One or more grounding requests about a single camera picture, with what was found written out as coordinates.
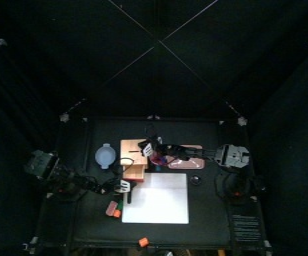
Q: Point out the red striped sushi toy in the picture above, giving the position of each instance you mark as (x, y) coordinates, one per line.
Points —
(111, 208)

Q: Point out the white cutting board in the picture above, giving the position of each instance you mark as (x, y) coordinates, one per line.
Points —
(160, 200)

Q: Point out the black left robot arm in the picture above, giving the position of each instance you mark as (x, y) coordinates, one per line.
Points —
(40, 163)

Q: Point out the orange toy carrot green top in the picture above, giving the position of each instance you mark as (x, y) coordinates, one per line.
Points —
(116, 213)

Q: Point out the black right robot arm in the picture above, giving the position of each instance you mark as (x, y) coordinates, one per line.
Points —
(200, 154)

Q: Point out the pink rectangular tray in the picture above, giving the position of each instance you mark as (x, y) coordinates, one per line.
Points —
(191, 163)

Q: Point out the red plastic cup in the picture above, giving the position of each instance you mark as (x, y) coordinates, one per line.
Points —
(151, 159)

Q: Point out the blue utensil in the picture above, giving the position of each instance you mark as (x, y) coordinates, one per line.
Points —
(162, 160)

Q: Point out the wooden box with slot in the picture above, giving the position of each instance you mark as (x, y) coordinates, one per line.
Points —
(131, 146)

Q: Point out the silver corner bracket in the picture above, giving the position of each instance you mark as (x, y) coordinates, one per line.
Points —
(151, 117)
(29, 245)
(266, 247)
(64, 117)
(241, 121)

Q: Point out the orange block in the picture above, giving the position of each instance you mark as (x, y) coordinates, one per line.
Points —
(143, 242)

